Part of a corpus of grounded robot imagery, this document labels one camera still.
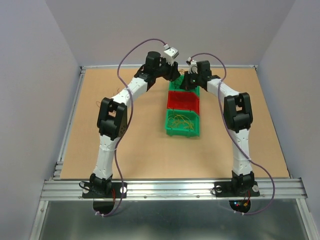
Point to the near green plastic bin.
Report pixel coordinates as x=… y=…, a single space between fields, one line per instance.
x=184 y=123

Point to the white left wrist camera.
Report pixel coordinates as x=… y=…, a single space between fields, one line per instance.
x=170 y=54

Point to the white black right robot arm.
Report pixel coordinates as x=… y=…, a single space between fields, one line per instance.
x=237 y=116

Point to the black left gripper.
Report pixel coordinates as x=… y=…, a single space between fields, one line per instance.
x=173 y=73

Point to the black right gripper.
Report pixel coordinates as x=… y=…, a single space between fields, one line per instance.
x=186 y=85

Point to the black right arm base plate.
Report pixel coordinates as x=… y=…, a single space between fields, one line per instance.
x=225 y=189

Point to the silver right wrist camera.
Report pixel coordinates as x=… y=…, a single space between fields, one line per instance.
x=192 y=66

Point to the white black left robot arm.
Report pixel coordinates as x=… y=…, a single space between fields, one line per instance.
x=112 y=121

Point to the red plastic bin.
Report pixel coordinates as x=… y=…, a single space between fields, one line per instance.
x=183 y=100

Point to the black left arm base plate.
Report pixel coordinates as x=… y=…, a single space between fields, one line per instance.
x=110 y=191

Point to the green plastic bin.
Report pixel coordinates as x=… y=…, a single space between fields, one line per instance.
x=175 y=86
x=184 y=123

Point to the far green plastic bin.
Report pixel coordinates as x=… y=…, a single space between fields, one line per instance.
x=175 y=86

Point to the aluminium mounting rail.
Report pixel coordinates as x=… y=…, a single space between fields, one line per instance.
x=168 y=189

